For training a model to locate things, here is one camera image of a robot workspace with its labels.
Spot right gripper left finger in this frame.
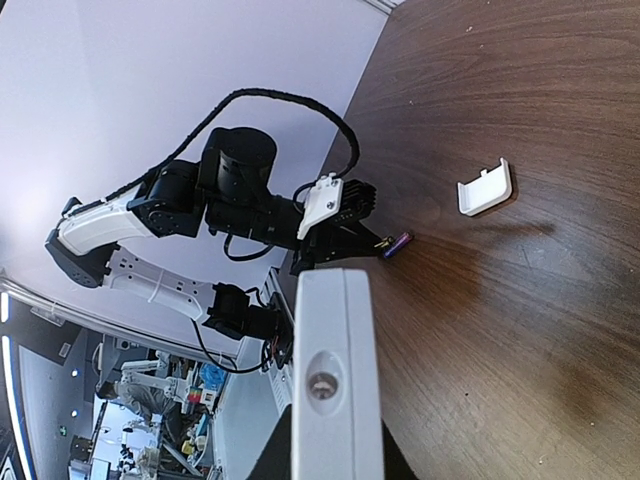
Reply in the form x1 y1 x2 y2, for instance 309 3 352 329
247 405 292 480

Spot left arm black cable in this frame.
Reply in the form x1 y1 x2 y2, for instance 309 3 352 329
102 88 361 206

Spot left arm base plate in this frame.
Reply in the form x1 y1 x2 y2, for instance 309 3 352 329
260 293 294 373

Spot purple AAA battery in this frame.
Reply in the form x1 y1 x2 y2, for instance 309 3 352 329
383 232 414 259

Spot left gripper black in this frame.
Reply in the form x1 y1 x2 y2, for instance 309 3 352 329
289 222 391 274

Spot white battery cover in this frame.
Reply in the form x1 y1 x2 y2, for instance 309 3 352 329
457 157 513 217

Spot white remote control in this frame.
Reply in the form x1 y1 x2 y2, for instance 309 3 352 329
291 268 384 479

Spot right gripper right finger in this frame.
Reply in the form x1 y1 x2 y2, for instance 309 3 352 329
382 422 418 480

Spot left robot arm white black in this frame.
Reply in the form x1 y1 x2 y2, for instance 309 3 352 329
45 127 391 341

